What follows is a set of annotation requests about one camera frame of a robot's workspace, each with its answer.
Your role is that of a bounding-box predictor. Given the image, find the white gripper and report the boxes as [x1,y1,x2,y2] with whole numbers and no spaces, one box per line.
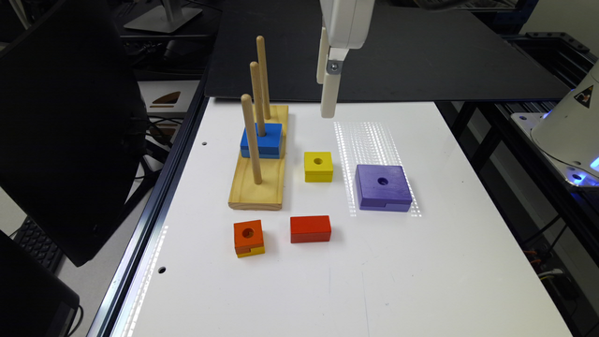
[316,0,374,118]

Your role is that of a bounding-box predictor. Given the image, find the yellow block with hole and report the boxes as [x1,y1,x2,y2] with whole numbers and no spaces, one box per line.
[304,152,333,183]

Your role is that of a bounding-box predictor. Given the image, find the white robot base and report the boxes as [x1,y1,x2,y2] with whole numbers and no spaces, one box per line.
[511,66,598,188]

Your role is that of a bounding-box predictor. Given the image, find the blue block on peg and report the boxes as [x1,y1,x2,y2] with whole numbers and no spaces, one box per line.
[240,124,283,159]

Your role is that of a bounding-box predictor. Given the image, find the purple square block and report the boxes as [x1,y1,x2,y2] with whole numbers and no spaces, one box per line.
[356,164,413,212]

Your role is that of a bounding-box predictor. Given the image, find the red rectangular block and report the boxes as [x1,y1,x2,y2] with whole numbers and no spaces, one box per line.
[290,215,331,243]

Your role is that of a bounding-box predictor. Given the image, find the orange block with hole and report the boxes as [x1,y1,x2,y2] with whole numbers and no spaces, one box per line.
[234,220,264,250]

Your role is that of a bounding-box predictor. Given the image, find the small yellow block underneath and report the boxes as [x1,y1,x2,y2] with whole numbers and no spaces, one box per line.
[237,246,265,258]

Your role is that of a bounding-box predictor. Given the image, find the rear wooden peg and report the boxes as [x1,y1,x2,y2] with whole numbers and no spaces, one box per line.
[256,36,270,120]

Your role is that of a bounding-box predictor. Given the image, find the wooden peg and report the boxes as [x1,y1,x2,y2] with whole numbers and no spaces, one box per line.
[250,61,266,137]
[256,36,270,120]
[241,94,262,184]

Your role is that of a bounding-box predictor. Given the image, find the middle wooden peg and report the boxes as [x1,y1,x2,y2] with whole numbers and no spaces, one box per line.
[250,61,266,137]

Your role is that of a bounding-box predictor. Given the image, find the black mat board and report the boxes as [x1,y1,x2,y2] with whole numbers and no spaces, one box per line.
[206,0,569,102]

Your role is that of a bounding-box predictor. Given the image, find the front wooden peg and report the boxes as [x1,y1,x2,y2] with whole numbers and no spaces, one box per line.
[241,94,262,184]

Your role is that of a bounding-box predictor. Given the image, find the wooden peg base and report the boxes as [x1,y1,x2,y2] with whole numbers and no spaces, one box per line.
[228,105,288,211]

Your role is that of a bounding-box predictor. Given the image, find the silver monitor stand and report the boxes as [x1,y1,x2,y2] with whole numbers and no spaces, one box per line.
[124,0,203,34]

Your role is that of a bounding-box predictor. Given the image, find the black monitor back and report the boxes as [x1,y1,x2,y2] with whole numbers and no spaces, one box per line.
[1,0,148,265]

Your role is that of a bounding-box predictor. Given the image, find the black keyboard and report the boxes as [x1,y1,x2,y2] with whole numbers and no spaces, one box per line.
[14,217,64,273]

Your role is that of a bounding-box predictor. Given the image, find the black laptop corner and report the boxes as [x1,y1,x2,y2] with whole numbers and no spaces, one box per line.
[1,234,80,337]

